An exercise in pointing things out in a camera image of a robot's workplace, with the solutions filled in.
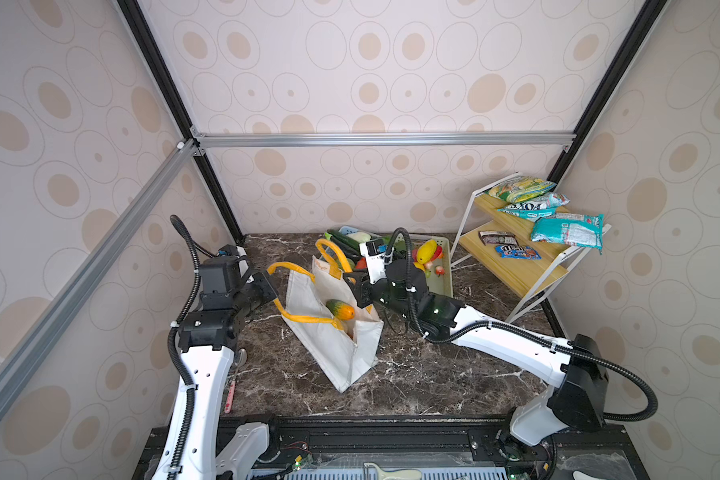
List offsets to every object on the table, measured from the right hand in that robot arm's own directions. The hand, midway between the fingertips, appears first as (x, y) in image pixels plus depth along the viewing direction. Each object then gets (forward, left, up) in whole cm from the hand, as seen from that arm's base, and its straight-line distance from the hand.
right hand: (346, 274), depth 71 cm
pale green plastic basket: (+20, -31, -30) cm, 47 cm away
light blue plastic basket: (+39, +3, -23) cm, 45 cm away
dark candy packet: (+24, -47, -13) cm, 54 cm away
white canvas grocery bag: (-9, +4, -9) cm, 13 cm away
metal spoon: (-8, +33, -28) cm, 44 cm away
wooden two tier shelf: (+3, -48, -8) cm, 49 cm away
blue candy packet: (+18, -51, -13) cm, 56 cm away
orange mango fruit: (0, +3, -17) cm, 17 cm away
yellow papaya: (+26, -25, -20) cm, 41 cm away
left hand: (0, +15, +1) cm, 15 cm away
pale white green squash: (+35, -2, -22) cm, 41 cm away
